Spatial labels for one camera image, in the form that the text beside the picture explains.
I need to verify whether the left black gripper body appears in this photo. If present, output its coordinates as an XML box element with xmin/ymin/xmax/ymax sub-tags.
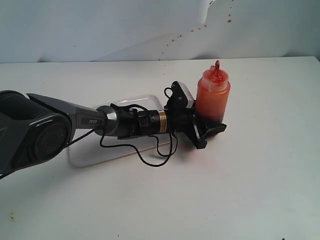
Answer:
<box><xmin>164</xmin><ymin>97</ymin><xmax>207</xmax><ymax>150</ymax></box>

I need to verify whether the red sauce squeeze bottle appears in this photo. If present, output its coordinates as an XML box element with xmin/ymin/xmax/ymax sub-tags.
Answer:
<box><xmin>195</xmin><ymin>60</ymin><xmax>231</xmax><ymax>123</ymax></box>

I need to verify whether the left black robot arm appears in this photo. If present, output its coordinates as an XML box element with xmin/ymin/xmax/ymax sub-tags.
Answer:
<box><xmin>0</xmin><ymin>90</ymin><xmax>227</xmax><ymax>178</ymax></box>

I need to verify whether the white rectangular plastic tray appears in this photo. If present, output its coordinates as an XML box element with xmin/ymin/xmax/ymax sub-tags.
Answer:
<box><xmin>67</xmin><ymin>94</ymin><xmax>163</xmax><ymax>167</ymax></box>

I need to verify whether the white backdrop sheet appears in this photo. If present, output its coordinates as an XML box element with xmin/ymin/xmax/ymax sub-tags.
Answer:
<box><xmin>0</xmin><ymin>0</ymin><xmax>320</xmax><ymax>63</ymax></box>

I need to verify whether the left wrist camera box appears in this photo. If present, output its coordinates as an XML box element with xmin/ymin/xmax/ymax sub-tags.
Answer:
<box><xmin>171</xmin><ymin>81</ymin><xmax>195</xmax><ymax>109</ymax></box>

